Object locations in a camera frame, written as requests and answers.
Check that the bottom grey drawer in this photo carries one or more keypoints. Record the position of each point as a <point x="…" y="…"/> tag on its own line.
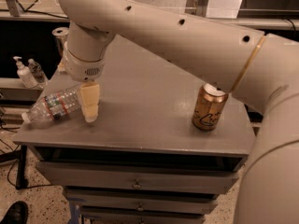
<point x="143" y="217"/>

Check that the grey drawer cabinet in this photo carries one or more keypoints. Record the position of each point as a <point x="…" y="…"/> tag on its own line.
<point x="145" y="120"/>

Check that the silver blue energy drink can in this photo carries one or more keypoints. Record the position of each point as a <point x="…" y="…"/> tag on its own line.
<point x="60" y="34"/>

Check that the black stand leg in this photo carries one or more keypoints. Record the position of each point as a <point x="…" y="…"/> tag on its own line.
<point x="21" y="181"/>

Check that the middle grey drawer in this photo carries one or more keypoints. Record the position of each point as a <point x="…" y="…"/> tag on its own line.
<point x="186" y="203"/>

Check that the white pump dispenser bottle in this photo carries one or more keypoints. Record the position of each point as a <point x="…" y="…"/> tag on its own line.
<point x="25" y="74"/>

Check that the black shoe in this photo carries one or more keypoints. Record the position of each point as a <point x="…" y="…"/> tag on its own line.
<point x="17" y="213"/>

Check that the gold soda can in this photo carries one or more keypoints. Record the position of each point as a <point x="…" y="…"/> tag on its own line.
<point x="208" y="108"/>

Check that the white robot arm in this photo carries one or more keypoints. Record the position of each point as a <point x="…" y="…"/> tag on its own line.
<point x="260" y="70"/>

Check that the top grey drawer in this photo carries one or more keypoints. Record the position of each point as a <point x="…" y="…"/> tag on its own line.
<point x="136" y="178"/>

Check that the grey drawer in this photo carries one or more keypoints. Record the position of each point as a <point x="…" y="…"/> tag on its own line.
<point x="186" y="203"/>
<point x="143" y="217"/>
<point x="136" y="178"/>

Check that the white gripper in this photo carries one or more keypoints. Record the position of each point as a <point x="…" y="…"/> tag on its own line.
<point x="81" y="68"/>

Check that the clear plastic water bottle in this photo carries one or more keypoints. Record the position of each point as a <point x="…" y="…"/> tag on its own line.
<point x="53" y="106"/>

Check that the small clear bottle on shelf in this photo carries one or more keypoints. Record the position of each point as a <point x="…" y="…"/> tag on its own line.
<point x="37" y="72"/>

